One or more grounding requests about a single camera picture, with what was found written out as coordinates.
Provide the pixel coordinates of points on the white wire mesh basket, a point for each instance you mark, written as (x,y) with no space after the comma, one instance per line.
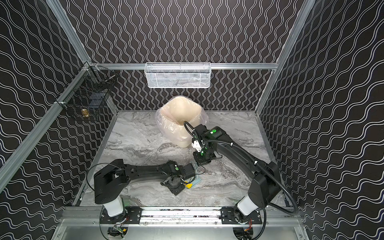
(178,75)

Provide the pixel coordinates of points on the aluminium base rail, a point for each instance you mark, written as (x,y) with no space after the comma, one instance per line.
(154,217)

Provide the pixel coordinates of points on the light teal plastic dustpan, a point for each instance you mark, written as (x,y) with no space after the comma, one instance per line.
(197,178)

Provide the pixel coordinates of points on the black wire basket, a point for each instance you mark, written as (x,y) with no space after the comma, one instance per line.
(89,98)

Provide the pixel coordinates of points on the clear plastic bin liner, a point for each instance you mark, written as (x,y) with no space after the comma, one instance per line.
(168,126)

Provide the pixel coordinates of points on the aluminium frame bar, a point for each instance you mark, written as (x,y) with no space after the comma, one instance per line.
(15,161)
(214,66)

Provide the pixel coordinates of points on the aluminium right frame post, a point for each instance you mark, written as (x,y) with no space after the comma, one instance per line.
(288,46)

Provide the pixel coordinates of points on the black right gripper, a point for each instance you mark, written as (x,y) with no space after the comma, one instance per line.
(204,157)

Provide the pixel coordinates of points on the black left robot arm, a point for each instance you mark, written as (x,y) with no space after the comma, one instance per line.
(114,177)

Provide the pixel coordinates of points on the cream plastic waste bin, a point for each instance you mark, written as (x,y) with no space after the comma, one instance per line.
(181,120)

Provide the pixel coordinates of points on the aluminium left frame bar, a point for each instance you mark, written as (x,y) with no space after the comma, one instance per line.
(15,161)

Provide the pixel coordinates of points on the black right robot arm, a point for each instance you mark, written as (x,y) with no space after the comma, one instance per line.
(265,180)

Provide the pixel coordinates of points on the aluminium corner frame post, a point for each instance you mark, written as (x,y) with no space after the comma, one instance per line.
(69,30)

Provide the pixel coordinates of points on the aluminium rear frame bar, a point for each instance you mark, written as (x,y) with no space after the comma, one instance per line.
(214,66)

